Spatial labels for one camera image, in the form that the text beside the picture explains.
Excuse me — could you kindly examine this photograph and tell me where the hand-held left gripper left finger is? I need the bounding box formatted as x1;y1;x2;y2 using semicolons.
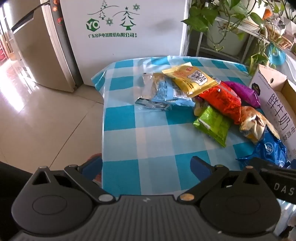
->
32;155;116;202

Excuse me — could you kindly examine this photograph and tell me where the cream croissant snack packet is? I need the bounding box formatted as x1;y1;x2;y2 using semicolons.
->
239;105;281;144

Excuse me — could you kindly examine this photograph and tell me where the light blue snack packet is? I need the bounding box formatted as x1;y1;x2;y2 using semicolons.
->
151;80;196;107

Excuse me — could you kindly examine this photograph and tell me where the red snack packet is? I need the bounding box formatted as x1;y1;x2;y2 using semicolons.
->
196;81;242;125

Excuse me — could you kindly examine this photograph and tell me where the cardboard box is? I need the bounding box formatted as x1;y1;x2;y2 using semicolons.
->
251;64;296;163

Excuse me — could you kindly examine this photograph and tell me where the white metal plant rack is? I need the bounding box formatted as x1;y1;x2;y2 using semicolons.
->
196;16;263;66

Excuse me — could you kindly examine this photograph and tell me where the silver foil snack packet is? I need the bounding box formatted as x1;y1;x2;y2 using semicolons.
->
135;74;171;110

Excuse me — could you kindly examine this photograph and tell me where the wicker basket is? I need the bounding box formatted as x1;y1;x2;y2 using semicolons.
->
264;23;293;49

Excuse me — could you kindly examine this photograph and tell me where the purple snack packet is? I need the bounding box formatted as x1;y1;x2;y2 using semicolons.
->
224;81;261;108

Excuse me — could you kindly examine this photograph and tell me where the orange plastic object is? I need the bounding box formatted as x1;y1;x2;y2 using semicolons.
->
263;6;274;22

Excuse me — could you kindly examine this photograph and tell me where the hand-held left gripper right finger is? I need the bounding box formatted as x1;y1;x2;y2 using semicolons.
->
178;156;272;202

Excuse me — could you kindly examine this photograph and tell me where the blue checked tablecloth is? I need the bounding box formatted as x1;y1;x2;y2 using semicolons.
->
91;56;296;195

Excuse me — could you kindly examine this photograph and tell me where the yellow waffle snack packet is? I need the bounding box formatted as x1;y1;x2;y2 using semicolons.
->
161;62;218;98

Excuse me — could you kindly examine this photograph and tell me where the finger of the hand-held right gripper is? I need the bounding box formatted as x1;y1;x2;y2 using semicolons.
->
250;157;296;173

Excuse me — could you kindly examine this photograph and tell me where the large white planter pot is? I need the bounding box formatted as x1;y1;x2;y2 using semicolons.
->
207;5;266;56

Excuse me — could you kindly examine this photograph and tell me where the white freezer with tree print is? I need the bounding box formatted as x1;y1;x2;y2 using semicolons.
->
42;0;192;87

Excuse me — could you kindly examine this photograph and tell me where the lime green snack packet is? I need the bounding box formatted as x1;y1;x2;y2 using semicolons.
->
193;105;232;147

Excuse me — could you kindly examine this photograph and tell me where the pothos plant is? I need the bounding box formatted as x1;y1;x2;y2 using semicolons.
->
181;0;296;70

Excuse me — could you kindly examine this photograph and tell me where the dark blue snack packet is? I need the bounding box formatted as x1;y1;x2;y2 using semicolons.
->
236;126;292;168

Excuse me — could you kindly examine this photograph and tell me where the silver refrigerator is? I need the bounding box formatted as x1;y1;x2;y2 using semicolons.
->
7;0;78;93

